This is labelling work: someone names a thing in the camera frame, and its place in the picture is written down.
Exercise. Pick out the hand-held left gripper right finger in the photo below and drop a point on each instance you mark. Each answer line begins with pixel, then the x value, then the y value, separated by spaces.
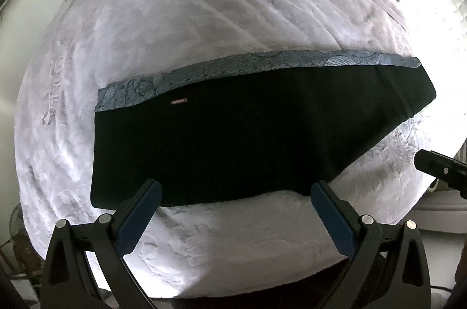
pixel 330 212

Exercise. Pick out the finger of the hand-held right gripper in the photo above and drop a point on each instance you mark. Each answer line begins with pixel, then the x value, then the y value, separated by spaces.
pixel 443 168

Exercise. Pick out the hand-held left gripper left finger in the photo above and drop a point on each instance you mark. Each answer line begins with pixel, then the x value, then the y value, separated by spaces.
pixel 142 210

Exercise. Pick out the black pants with patterned waistband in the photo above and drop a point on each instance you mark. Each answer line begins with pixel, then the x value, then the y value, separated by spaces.
pixel 237 134

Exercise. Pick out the standing fan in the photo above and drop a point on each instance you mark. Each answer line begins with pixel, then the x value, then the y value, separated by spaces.
pixel 20 232

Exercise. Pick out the lavender plush blanket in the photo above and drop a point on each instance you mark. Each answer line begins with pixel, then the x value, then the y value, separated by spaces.
pixel 219 17

